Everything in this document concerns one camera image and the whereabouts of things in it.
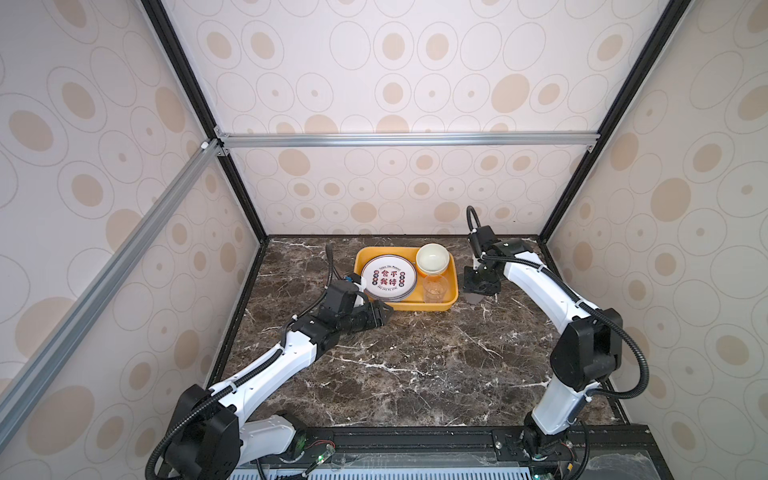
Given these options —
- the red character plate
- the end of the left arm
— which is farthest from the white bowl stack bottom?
the end of the left arm

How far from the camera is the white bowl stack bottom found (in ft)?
3.39

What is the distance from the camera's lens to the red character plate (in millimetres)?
1020

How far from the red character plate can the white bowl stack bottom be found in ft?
0.13

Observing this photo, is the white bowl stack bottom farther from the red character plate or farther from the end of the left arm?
the end of the left arm
